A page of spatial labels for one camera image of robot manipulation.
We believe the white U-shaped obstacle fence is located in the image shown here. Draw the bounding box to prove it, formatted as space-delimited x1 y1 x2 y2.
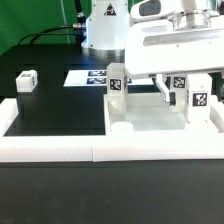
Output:
0 98 224 163

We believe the black cable bundle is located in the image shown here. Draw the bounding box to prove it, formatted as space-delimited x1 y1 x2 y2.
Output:
17 0 88 46

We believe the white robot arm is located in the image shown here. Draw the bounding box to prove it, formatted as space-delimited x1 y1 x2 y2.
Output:
82 0 224 103

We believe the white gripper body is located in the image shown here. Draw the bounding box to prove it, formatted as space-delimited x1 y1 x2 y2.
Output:
125 21 224 79

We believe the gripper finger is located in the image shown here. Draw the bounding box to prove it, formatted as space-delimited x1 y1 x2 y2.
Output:
156 74 176 106

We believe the white sheet with AprilTags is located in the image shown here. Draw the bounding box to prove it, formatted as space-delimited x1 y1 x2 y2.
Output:
63 68 158 88

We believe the white square tabletop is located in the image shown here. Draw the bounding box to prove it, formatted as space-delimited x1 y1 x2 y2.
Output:
104 93 224 136

